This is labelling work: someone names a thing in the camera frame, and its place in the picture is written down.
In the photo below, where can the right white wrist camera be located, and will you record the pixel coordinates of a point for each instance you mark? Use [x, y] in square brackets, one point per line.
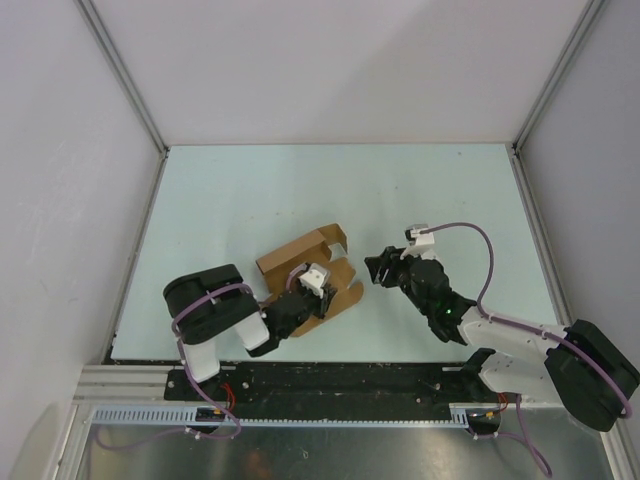
[421, 243]

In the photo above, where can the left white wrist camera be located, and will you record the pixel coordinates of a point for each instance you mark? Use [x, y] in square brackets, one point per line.
[315, 279]

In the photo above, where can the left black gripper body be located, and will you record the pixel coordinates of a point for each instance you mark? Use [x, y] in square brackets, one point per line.
[313, 304]

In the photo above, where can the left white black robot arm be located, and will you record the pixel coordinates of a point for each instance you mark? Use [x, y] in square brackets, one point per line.
[208, 303]

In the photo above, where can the brown cardboard box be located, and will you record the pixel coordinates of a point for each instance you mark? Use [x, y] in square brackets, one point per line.
[282, 266]

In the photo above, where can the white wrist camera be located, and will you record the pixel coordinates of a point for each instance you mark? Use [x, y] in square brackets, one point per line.
[315, 279]
[421, 243]

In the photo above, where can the aluminium frame rail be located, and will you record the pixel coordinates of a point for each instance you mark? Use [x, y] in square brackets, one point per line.
[125, 385]

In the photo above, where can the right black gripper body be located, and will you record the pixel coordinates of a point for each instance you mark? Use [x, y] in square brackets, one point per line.
[404, 273]

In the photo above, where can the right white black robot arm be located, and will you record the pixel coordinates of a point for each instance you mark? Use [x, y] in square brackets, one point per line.
[578, 366]

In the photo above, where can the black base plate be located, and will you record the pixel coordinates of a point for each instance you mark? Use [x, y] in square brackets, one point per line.
[351, 407]

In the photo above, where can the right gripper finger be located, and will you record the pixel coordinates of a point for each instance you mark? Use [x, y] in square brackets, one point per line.
[392, 255]
[380, 270]

